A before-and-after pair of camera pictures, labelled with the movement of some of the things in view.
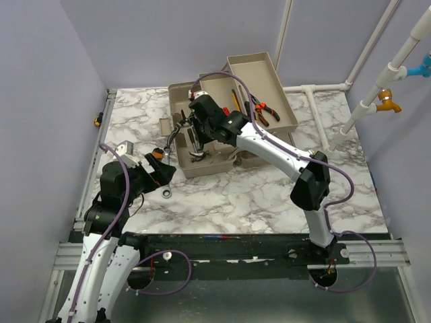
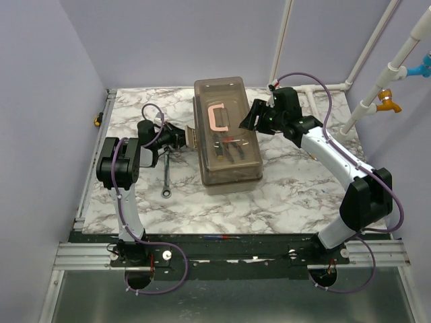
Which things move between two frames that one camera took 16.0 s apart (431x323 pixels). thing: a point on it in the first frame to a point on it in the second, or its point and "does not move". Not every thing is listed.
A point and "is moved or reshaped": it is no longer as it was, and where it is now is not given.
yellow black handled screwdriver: [246, 104] to [219, 150]
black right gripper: [203, 138] to [248, 122]
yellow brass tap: [385, 95] does not move
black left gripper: [161, 175] to [178, 134]
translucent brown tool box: [247, 84] is moved or reshaped
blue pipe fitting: [425, 70] does not move
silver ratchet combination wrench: [167, 193] does not move
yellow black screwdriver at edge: [97, 120] does not move
